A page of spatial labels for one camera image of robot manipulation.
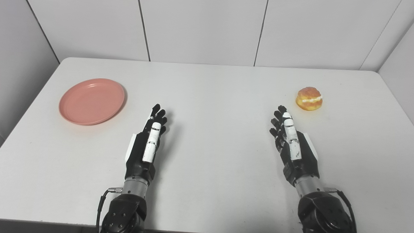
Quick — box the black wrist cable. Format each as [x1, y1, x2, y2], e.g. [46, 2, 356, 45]
[96, 187, 124, 233]
[323, 186, 357, 233]

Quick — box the pink round plate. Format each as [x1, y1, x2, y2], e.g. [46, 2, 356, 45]
[59, 78, 125, 126]

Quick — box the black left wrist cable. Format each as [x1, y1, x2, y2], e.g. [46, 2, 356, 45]
[96, 187, 124, 233]

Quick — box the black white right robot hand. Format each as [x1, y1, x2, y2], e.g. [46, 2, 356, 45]
[269, 105, 321, 187]

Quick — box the cream puff pastry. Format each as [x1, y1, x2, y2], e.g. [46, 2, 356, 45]
[296, 87, 323, 111]

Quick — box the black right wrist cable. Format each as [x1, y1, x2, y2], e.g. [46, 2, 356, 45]
[323, 186, 357, 233]

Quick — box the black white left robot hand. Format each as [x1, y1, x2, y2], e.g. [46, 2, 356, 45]
[125, 104, 169, 186]

